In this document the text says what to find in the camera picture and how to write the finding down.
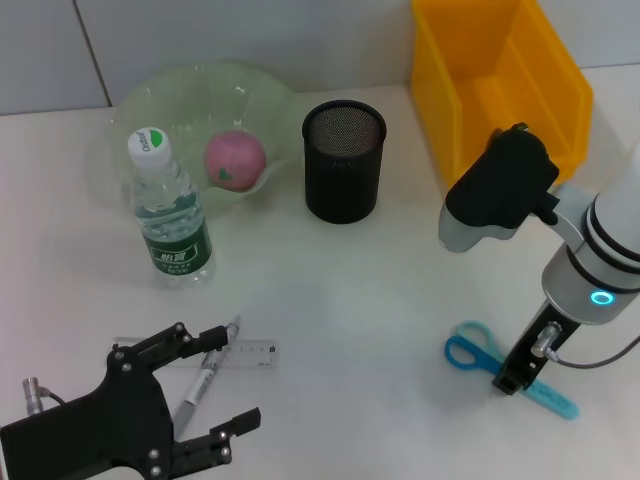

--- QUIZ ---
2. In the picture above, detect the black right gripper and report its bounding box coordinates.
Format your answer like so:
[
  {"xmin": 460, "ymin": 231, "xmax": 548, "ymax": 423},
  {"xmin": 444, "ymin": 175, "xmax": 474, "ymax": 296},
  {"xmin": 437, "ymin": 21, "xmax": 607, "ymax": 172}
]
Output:
[{"xmin": 492, "ymin": 298, "xmax": 584, "ymax": 397}]

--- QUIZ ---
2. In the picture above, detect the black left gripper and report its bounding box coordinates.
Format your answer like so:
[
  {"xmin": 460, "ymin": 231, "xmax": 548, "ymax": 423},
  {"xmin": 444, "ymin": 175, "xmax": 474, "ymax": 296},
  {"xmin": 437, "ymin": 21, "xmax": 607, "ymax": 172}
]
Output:
[{"xmin": 0, "ymin": 322, "xmax": 262, "ymax": 480}]

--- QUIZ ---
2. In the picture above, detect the blue pen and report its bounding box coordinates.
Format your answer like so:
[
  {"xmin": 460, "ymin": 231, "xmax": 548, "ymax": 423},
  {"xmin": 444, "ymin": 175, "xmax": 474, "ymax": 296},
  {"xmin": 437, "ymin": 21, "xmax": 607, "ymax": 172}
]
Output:
[{"xmin": 443, "ymin": 319, "xmax": 581, "ymax": 420}]

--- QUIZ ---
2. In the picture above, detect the clear plastic ruler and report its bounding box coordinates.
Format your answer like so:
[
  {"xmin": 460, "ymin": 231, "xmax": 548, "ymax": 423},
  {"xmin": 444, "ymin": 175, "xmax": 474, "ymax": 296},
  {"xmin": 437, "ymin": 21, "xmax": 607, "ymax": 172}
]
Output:
[{"xmin": 112, "ymin": 337, "xmax": 278, "ymax": 371}]

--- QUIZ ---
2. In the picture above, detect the clear water bottle green label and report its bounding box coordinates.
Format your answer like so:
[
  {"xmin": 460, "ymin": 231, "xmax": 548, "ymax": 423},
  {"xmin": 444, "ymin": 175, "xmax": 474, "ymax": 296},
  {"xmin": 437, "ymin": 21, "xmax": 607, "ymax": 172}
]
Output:
[{"xmin": 126, "ymin": 127, "xmax": 217, "ymax": 289}]

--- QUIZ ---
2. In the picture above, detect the pink peach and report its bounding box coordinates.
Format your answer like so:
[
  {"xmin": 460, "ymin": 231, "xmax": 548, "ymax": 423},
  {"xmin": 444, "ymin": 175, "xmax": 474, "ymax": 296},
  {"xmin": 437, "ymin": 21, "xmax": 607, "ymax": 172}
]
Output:
[{"xmin": 203, "ymin": 128, "xmax": 268, "ymax": 192}]

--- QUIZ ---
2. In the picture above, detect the grey ballpoint pen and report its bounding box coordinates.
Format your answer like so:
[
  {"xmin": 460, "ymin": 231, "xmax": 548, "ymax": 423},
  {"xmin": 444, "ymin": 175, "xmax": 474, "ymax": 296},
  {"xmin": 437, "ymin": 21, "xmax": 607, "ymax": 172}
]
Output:
[{"xmin": 172, "ymin": 314, "xmax": 244, "ymax": 436}]

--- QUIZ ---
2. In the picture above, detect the black mesh pen cup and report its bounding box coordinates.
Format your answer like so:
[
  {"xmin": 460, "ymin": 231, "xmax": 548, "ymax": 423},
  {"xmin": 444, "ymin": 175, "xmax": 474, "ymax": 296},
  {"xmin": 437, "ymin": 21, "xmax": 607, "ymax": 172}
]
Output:
[{"xmin": 301, "ymin": 99, "xmax": 389, "ymax": 225}]

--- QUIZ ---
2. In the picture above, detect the green glass fruit plate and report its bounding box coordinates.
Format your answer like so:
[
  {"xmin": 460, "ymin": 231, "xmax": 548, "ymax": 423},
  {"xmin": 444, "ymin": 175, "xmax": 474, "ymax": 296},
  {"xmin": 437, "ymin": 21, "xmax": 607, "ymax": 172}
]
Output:
[{"xmin": 107, "ymin": 60, "xmax": 296, "ymax": 219}]

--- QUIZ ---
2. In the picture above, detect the yellow plastic bin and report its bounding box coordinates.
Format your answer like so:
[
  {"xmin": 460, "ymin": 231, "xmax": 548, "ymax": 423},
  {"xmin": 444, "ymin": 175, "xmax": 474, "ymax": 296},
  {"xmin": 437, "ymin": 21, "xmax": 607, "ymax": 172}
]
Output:
[{"xmin": 410, "ymin": 0, "xmax": 595, "ymax": 186}]

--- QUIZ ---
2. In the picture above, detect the right gripper cable with plug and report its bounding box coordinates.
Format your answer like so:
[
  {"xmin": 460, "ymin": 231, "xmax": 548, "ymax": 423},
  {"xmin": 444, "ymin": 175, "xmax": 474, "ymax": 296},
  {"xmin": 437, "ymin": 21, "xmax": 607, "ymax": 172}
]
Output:
[{"xmin": 531, "ymin": 323, "xmax": 640, "ymax": 370}]

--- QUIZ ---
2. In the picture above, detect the gripper cable with plug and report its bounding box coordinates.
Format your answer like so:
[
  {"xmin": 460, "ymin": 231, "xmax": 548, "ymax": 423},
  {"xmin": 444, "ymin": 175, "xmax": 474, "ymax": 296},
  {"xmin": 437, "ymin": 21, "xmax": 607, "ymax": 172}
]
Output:
[
  {"xmin": 22, "ymin": 377, "xmax": 67, "ymax": 409},
  {"xmin": 531, "ymin": 323, "xmax": 640, "ymax": 370}
]

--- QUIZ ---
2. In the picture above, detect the left gripper cable with plug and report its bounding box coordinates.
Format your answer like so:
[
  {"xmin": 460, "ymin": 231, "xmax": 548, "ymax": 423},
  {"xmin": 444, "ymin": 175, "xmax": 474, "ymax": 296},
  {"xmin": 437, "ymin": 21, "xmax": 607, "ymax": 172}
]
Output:
[{"xmin": 22, "ymin": 377, "xmax": 67, "ymax": 409}]

